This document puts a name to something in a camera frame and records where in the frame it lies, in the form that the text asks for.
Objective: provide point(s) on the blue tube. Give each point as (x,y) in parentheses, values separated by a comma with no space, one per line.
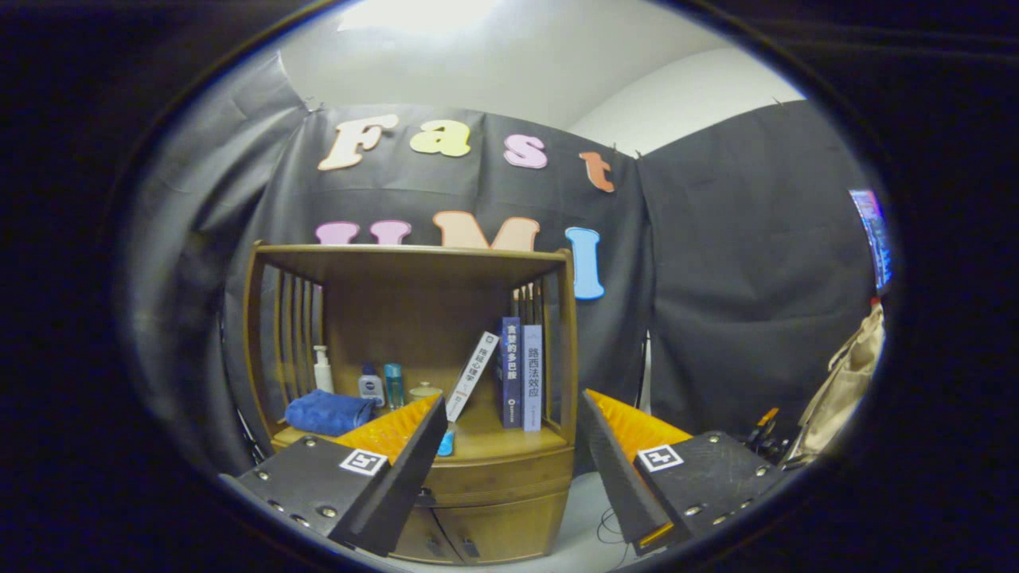
(446,444)

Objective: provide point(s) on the computer monitor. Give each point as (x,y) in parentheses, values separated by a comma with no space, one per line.
(872,235)

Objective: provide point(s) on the wooden cabinet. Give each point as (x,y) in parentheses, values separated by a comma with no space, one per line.
(398,310)

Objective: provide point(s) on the wide wooden cabinet door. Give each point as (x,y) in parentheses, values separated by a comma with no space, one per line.
(509,525)

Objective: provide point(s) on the beige lidded teacup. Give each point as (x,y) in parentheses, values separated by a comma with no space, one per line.
(424,391)

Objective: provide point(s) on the dark blue book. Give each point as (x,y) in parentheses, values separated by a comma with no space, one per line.
(510,374)

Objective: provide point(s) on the white book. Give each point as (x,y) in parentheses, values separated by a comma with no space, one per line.
(474,374)

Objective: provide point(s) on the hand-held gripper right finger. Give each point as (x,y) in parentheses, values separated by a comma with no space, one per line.
(613,477)

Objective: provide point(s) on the pale lilac book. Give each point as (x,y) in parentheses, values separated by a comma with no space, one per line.
(532,382)

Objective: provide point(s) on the beige bag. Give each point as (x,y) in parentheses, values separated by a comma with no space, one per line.
(840,382)

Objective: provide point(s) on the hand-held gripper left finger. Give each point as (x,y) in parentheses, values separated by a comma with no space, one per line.
(410,481)

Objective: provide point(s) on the black backdrop cloth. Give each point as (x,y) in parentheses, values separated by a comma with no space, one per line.
(716,278)

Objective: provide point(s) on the wooden drawer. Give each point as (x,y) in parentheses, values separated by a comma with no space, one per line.
(501,477)

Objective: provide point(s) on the white pump bottle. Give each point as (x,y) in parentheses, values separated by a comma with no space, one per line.
(323,378)

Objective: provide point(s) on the black and orange clamp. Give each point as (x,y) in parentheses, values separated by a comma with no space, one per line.
(768,434)

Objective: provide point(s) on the blue rolled towel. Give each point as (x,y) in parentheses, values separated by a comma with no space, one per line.
(326,412)

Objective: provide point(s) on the narrow wooden cabinet door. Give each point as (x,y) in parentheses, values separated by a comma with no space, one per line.
(422,533)

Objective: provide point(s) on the clear blue bottle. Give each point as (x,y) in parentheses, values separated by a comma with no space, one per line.
(393,386)

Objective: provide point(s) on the white bottle with blue cap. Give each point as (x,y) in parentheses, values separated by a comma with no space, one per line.
(371,388)

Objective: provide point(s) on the wooden countertop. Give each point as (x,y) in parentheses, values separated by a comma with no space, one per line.
(493,438)

